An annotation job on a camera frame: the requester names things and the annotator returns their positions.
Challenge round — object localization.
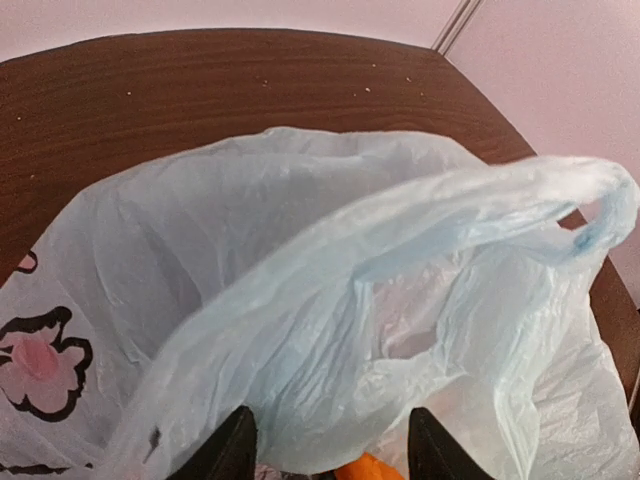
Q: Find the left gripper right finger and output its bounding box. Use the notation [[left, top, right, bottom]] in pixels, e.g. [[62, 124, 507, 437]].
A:
[[407, 407, 492, 480]]

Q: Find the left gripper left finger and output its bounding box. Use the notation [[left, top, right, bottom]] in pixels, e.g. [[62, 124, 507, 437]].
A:
[[174, 406, 257, 480]]

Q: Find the light blue printed plastic bag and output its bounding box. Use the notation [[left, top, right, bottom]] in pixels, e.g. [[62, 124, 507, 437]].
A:
[[1, 128, 639, 479]]

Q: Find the orange fruit in bag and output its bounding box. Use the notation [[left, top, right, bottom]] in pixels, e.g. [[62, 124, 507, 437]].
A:
[[334, 453, 404, 480]]

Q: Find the right aluminium corner post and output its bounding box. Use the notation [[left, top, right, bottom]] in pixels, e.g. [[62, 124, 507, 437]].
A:
[[432, 0, 484, 56]]

